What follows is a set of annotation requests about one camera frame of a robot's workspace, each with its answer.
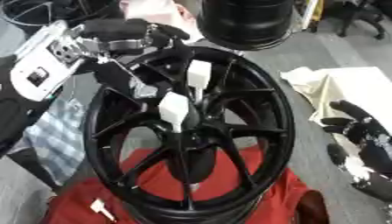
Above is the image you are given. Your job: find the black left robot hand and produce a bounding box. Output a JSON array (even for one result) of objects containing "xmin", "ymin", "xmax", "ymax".
[{"xmin": 76, "ymin": 17, "xmax": 196, "ymax": 101}]

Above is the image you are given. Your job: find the black round tyre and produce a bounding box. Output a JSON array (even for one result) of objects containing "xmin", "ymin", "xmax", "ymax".
[{"xmin": 194, "ymin": 0, "xmax": 299, "ymax": 52}]

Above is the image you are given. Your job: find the black office chair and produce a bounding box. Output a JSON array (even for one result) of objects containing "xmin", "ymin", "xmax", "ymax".
[{"xmin": 307, "ymin": 0, "xmax": 392, "ymax": 41}]

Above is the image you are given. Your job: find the cream white cloth sheet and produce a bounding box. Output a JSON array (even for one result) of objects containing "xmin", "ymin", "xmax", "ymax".
[{"xmin": 278, "ymin": 66, "xmax": 392, "ymax": 152}]

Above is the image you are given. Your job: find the dark brown rounded object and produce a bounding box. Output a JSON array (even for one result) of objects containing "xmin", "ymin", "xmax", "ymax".
[{"xmin": 294, "ymin": 189, "xmax": 331, "ymax": 224}]

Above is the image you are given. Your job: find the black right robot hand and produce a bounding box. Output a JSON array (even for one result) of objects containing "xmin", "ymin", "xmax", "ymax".
[{"xmin": 319, "ymin": 99, "xmax": 392, "ymax": 203}]

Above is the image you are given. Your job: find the person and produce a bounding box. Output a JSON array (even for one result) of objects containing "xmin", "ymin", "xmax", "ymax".
[{"xmin": 117, "ymin": 0, "xmax": 206, "ymax": 42}]

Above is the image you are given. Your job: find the blue white checked cloth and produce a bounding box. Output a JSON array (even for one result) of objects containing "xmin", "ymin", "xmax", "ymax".
[{"xmin": 9, "ymin": 97, "xmax": 89, "ymax": 186}]

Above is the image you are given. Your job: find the black spoked wheel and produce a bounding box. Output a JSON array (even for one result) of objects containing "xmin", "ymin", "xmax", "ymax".
[{"xmin": 82, "ymin": 46, "xmax": 298, "ymax": 224}]

